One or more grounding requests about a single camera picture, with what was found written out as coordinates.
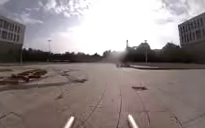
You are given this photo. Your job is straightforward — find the row of trees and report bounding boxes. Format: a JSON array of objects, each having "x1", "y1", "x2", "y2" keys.
[{"x1": 21, "y1": 41, "x2": 205, "y2": 64}]

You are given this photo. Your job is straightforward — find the concrete kerb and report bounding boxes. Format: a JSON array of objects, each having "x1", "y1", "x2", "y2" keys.
[{"x1": 128, "y1": 64, "x2": 205, "y2": 71}]

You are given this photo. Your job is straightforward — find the street lamp pole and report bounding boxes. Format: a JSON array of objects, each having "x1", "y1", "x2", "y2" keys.
[
  {"x1": 143, "y1": 39, "x2": 149, "y2": 64},
  {"x1": 47, "y1": 39, "x2": 53, "y2": 63}
]

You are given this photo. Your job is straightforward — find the robot's own part right stub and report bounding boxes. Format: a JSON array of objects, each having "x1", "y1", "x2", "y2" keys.
[{"x1": 127, "y1": 114, "x2": 139, "y2": 128}]

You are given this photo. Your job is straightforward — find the robot's own part stub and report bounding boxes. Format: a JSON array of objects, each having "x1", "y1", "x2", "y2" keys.
[
  {"x1": 63, "y1": 115, "x2": 76, "y2": 128},
  {"x1": 127, "y1": 114, "x2": 139, "y2": 128}
]

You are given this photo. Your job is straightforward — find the robot's own part left stub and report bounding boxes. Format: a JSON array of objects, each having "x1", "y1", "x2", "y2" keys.
[{"x1": 63, "y1": 115, "x2": 76, "y2": 128}]

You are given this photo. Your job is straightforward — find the grass strip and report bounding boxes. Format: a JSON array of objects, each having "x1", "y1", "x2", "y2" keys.
[{"x1": 131, "y1": 62, "x2": 205, "y2": 70}]

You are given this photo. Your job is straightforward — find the patch of dirt and rubble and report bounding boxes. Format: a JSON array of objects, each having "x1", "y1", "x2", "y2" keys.
[{"x1": 0, "y1": 68, "x2": 88, "y2": 93}]

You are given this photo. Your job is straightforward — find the grey building with window grid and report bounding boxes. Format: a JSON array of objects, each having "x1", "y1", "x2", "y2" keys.
[{"x1": 177, "y1": 7, "x2": 205, "y2": 64}]

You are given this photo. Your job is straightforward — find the pale building with window rows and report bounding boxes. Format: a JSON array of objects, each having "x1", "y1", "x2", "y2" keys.
[{"x1": 0, "y1": 14, "x2": 27, "y2": 63}]

